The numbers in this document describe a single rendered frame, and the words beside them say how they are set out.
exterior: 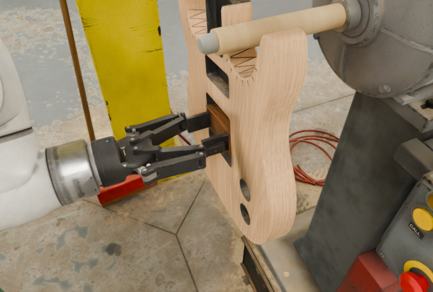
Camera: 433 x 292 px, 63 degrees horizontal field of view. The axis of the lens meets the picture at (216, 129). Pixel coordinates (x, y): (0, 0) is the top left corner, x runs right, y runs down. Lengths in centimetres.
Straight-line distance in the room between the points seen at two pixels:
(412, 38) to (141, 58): 112
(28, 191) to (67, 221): 133
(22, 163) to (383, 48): 50
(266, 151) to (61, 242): 144
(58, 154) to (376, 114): 60
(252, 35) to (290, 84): 8
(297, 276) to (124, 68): 99
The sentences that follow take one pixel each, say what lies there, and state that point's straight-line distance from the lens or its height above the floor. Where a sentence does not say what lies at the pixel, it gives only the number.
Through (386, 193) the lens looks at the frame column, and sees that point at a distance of 86.
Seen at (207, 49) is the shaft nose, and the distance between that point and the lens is 42.
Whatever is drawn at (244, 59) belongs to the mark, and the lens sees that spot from 49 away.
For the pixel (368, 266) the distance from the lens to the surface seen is 101.
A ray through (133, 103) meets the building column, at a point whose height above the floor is 50.
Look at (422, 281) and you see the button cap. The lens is 59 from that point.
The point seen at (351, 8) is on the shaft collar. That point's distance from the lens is 51.
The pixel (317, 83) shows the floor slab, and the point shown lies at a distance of 257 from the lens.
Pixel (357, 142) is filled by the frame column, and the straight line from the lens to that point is 87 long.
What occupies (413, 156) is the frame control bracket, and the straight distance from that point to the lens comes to 66.
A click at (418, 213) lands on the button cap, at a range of 54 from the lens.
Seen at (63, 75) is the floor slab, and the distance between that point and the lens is 278.
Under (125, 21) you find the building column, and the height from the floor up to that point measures 87.
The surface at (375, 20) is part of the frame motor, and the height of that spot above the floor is 126.
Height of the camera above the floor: 147
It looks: 44 degrees down
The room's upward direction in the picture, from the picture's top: straight up
